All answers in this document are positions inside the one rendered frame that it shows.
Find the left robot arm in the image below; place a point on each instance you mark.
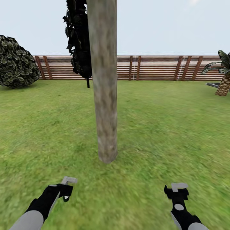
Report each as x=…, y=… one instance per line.
x=39, y=209

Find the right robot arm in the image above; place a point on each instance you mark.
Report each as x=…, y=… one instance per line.
x=181, y=217

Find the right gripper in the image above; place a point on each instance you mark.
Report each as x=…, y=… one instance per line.
x=182, y=193

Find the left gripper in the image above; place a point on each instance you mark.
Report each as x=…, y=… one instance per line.
x=67, y=190

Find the bush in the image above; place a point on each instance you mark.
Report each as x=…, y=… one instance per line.
x=224, y=68
x=17, y=65

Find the pesticide atomizer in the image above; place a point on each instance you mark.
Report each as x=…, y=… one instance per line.
x=66, y=198

